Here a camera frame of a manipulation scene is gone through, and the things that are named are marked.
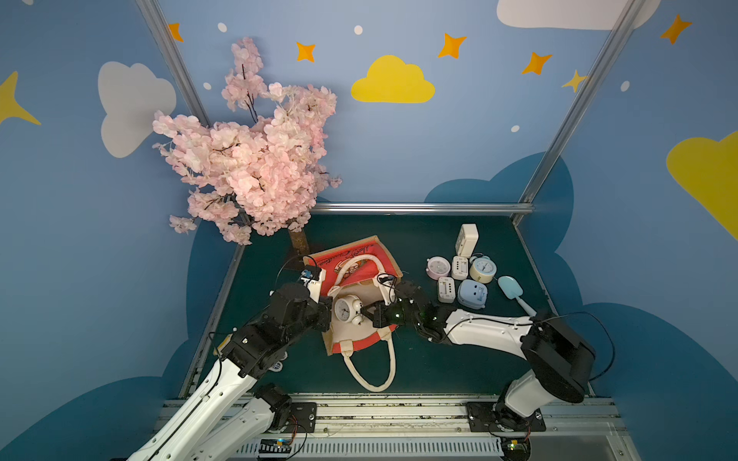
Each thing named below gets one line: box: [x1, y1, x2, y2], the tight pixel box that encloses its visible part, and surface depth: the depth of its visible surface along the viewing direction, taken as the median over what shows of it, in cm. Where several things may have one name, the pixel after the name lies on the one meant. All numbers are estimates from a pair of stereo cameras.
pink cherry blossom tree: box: [152, 37, 343, 256], surface depth 66 cm
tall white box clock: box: [455, 222, 480, 259], surface depth 104 cm
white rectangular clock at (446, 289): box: [437, 276, 456, 304], surface depth 100 cm
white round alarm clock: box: [333, 293, 365, 326], surface depth 84 cm
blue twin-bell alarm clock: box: [468, 252, 497, 285], surface depth 103 cm
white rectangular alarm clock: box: [451, 255, 468, 281], surface depth 106 cm
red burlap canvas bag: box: [302, 235, 404, 392], surface depth 84 cm
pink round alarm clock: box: [425, 255, 451, 281], surface depth 106 cm
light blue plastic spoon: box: [497, 275, 538, 317], surface depth 101 cm
